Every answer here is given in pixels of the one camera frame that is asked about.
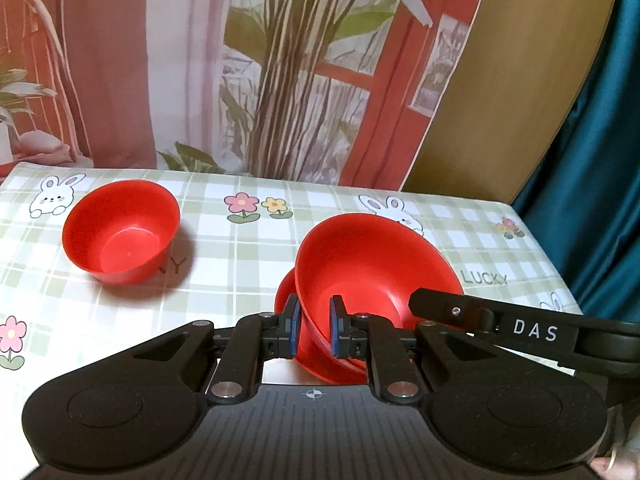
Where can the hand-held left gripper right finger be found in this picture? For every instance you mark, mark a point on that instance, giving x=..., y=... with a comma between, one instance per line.
x=336, y=327

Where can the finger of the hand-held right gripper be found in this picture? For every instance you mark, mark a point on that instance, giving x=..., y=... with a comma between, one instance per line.
x=452, y=310

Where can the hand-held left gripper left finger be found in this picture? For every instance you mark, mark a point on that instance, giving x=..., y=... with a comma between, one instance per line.
x=295, y=327

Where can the red plastic bowl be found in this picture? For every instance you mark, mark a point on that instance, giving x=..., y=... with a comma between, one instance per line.
x=380, y=265
x=320, y=365
x=122, y=232

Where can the person's right hand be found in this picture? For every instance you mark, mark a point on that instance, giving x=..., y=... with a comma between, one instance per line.
x=620, y=465

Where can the checked rabbit print tablecloth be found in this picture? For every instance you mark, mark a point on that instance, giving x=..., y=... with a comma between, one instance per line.
x=240, y=260

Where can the teal curtain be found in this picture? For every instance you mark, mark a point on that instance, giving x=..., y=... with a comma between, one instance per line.
x=590, y=185

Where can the wooden panel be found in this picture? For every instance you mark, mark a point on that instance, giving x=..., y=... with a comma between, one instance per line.
x=515, y=85

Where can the printed room scene backdrop cloth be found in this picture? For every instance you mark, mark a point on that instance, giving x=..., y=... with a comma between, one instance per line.
x=175, y=60

